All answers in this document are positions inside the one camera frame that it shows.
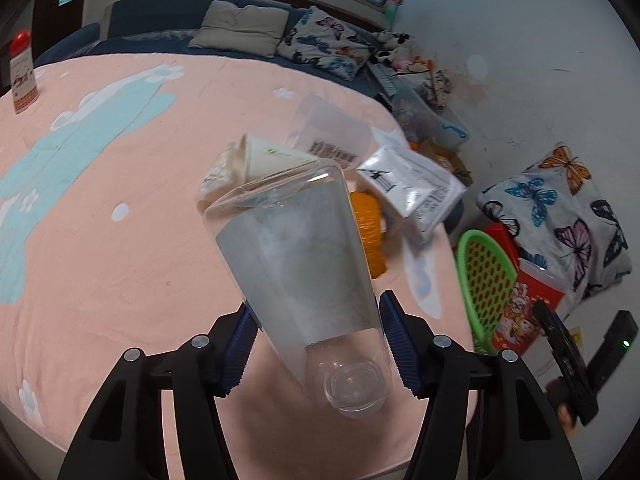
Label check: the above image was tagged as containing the blue sofa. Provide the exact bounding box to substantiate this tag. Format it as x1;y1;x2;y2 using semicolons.
35;0;396;106

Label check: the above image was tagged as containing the butterfly print pillow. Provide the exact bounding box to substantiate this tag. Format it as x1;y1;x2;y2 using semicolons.
276;6;376;82

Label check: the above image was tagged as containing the orange and white plush toy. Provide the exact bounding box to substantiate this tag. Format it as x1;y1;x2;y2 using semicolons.
395;55;437;80

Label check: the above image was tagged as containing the translucent plastic cup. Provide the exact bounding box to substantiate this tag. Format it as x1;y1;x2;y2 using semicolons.
287;91;373;171

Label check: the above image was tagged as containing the beige pillow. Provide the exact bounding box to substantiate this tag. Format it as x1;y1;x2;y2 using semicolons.
188;0;291;58

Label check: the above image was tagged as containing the clear plastic bottle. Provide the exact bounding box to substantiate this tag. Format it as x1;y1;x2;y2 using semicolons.
202;157;396;420

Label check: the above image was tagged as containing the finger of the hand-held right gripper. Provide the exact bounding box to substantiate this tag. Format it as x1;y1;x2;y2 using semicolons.
532;300;600;426

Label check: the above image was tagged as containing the printed cloth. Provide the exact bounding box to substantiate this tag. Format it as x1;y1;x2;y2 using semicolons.
430;67;454;111

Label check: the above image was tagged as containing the white foil packet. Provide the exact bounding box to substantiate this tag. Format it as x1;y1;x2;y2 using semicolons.
357;127;467;243

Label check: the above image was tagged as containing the grey butterfly print cushion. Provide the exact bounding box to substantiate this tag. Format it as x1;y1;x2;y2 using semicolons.
476;144;633;301

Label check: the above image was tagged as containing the clear plastic storage box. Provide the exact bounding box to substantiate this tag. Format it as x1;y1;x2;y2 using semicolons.
392;85;471;151

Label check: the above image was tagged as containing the beige snack wrapper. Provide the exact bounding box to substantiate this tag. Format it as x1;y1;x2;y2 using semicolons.
195;142;248;206

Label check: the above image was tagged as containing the green plastic basket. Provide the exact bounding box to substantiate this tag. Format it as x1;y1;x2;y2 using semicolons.
455;230;518;356

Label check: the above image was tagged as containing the white paper cup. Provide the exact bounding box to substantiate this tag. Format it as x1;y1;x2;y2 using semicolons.
239;133;321;183

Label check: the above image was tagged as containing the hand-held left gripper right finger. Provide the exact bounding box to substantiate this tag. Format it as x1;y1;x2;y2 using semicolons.
378;290;583;480

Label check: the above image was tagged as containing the person's right hand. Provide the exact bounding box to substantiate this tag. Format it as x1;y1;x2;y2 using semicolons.
546;377;577;429

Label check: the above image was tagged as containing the cow plush toy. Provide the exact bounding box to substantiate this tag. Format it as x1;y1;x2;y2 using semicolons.
369;30;416;66

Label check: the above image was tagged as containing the orange plastic wrapper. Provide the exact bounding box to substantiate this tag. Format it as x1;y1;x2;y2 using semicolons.
349;191;388;279

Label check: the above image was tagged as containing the cardboard box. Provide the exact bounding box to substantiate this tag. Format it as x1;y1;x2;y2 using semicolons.
415;140;473;186

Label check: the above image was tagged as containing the red printed bucket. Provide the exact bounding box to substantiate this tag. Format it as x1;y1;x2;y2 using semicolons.
492;257;571;358

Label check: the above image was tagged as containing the red-capped white bottle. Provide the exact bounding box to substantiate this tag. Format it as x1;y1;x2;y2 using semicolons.
10;31;41;114

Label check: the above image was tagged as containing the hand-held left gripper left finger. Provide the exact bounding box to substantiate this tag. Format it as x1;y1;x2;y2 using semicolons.
57;302;261;480

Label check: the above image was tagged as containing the red plastic stool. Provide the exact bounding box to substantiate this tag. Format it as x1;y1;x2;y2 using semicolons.
482;222;522;271

